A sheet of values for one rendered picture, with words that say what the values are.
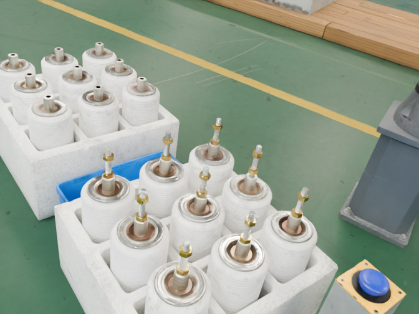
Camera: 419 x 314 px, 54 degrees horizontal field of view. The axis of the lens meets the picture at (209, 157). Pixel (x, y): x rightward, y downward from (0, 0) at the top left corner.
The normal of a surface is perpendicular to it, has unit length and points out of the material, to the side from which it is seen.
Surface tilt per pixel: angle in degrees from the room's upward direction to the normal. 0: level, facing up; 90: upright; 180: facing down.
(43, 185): 90
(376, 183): 90
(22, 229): 0
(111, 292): 0
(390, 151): 90
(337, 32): 90
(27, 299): 0
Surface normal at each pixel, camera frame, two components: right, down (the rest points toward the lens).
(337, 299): -0.80, 0.26
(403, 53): -0.53, 0.44
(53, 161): 0.61, 0.54
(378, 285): 0.14, -0.80
